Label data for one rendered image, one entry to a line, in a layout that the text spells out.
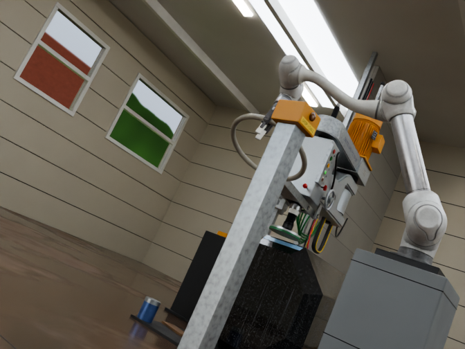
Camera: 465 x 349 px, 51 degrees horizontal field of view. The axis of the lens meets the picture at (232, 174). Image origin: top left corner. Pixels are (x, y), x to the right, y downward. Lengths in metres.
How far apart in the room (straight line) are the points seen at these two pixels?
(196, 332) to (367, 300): 0.88
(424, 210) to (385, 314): 0.46
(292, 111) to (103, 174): 8.13
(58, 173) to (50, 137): 0.67
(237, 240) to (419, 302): 0.88
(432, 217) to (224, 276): 0.94
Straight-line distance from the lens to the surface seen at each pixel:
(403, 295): 2.18
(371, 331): 2.19
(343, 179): 3.67
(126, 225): 10.36
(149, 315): 3.05
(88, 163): 9.41
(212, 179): 10.63
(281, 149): 1.65
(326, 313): 3.17
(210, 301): 1.60
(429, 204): 2.15
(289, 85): 2.60
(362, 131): 3.99
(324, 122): 3.32
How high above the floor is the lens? 0.44
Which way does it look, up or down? 11 degrees up
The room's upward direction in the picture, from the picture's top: 24 degrees clockwise
